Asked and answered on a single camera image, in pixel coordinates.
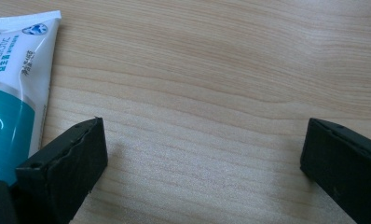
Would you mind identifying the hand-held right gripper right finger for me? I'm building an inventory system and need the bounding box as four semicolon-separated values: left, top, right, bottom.
299;117;371;224

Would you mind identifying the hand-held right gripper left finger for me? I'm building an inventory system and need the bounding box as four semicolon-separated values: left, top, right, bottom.
15;116;109;224

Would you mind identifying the white and teal toothpaste tube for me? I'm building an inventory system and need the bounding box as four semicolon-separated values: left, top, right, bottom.
0;10;62;187

